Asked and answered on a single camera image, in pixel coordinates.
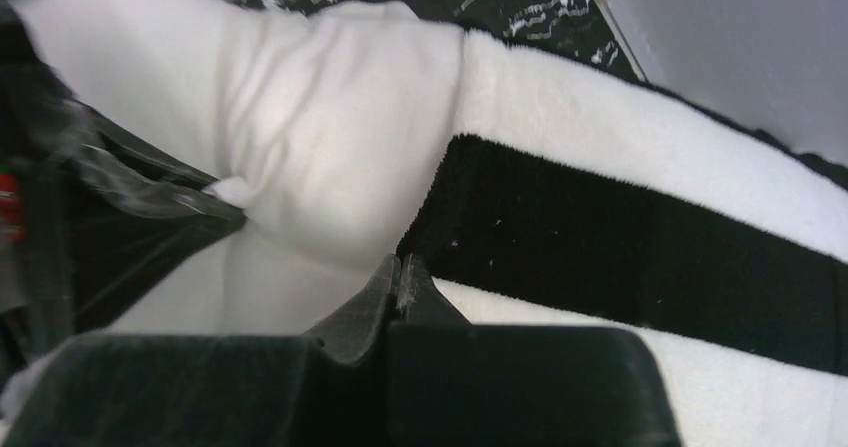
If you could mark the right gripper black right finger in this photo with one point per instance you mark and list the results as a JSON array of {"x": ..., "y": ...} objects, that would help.
[{"x": 455, "y": 383}]

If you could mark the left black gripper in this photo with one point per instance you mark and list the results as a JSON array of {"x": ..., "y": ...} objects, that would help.
[{"x": 135, "y": 212}]

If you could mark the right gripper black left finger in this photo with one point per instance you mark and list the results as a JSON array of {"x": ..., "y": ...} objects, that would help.
[{"x": 324, "y": 387}]

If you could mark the white pillow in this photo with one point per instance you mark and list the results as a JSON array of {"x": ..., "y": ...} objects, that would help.
[{"x": 326, "y": 130}]

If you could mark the black white striped pillowcase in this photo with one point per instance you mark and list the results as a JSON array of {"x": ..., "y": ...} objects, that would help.
[{"x": 566, "y": 195}]

